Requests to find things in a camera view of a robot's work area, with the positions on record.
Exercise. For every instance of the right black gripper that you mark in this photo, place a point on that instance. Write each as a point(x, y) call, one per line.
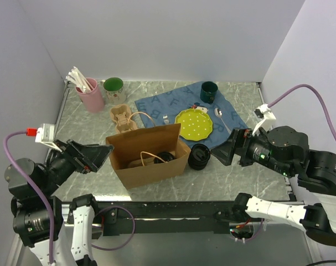
point(242, 137)

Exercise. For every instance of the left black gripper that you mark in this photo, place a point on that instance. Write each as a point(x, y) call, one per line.
point(93, 154)

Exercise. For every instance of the stack of black lids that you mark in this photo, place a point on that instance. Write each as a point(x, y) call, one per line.
point(199, 157)

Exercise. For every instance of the brown paper bag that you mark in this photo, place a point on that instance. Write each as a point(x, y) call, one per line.
point(148, 155)

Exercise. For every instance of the black cup lid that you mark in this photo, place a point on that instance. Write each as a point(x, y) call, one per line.
point(164, 157)

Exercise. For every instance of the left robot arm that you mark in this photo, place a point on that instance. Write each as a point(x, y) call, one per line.
point(38, 218)

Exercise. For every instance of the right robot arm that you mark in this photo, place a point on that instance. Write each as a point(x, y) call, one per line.
point(287, 152)

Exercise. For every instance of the yellow green dotted plate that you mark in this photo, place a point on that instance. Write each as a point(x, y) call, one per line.
point(195, 124)

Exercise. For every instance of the silver spoon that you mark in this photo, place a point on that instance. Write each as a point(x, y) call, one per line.
point(219, 114)

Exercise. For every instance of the cardboard cup carrier tray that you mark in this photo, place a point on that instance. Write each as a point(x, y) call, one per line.
point(120, 115)

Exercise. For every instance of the small santa figurine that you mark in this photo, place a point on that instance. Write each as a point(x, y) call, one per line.
point(199, 107)

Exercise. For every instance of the pink straw holder cup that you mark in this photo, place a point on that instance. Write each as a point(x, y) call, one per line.
point(92, 101)

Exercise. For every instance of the dark teal mug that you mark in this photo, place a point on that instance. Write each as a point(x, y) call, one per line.
point(208, 92)

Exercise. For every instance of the silver fork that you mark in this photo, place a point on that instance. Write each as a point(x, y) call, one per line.
point(166, 119)

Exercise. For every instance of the green inside ceramic mug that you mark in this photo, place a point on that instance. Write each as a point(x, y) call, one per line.
point(114, 90)

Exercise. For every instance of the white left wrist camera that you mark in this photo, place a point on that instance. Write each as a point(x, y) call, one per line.
point(44, 135)

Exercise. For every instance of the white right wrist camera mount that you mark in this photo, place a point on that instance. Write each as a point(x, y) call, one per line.
point(267, 119)

